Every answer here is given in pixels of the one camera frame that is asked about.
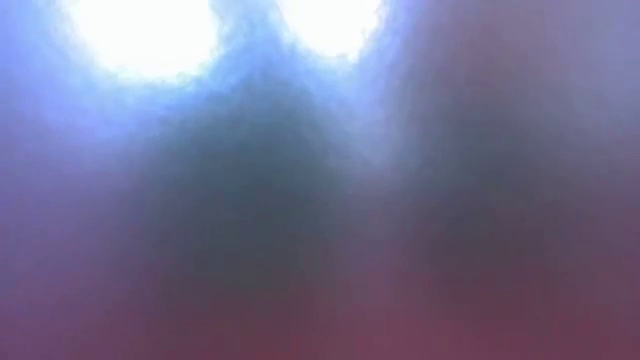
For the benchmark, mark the pink translucent tray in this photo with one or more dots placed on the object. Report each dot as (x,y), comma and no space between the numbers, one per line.
(320,340)

